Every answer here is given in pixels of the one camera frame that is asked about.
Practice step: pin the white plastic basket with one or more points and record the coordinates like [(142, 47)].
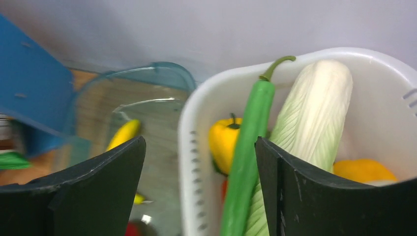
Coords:
[(381, 123)]

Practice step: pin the long green chili pepper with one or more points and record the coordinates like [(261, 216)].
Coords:
[(244, 172)]

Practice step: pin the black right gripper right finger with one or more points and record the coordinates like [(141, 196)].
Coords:
[(303, 200)]

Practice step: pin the yellow banana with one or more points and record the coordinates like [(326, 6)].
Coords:
[(128, 131)]

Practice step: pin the teal transparent plastic tray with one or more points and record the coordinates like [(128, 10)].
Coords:
[(155, 95)]

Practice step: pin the yellow bell pepper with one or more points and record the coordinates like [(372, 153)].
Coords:
[(222, 141)]

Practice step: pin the blue pink snack shelf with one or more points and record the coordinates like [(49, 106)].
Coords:
[(35, 89)]

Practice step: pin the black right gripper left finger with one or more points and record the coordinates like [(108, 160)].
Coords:
[(92, 198)]

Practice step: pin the small yellow orange pepper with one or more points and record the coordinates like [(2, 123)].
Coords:
[(363, 170)]

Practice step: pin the napa cabbage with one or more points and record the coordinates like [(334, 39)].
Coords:
[(311, 121)]

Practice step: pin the red pomegranate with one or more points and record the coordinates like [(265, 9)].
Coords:
[(132, 229)]

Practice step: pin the green white snack bag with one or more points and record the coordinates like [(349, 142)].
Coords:
[(13, 161)]

